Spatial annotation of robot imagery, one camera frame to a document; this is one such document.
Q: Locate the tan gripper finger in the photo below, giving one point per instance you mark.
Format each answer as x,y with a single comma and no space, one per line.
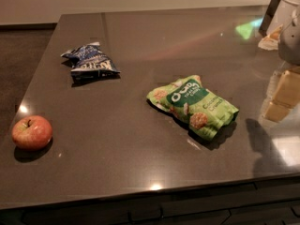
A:
285,96

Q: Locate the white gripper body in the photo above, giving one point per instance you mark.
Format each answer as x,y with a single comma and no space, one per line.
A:
291,44

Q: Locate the green rice chip bag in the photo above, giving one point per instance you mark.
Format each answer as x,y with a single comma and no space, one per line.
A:
189,102

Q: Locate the blue chip bag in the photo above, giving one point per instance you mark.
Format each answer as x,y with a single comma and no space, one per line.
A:
90,62

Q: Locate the red apple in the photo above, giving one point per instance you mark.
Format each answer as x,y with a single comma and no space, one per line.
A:
32,133

